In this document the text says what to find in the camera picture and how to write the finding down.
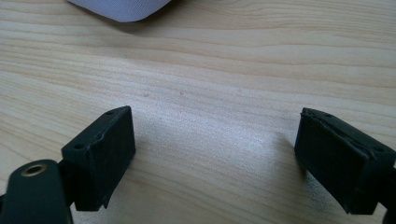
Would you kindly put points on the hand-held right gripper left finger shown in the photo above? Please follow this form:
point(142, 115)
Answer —
point(99, 161)

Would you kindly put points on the white cloth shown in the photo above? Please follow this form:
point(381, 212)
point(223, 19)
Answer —
point(123, 8)

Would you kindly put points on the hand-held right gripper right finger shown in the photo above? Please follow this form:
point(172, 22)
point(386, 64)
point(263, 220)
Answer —
point(339, 161)

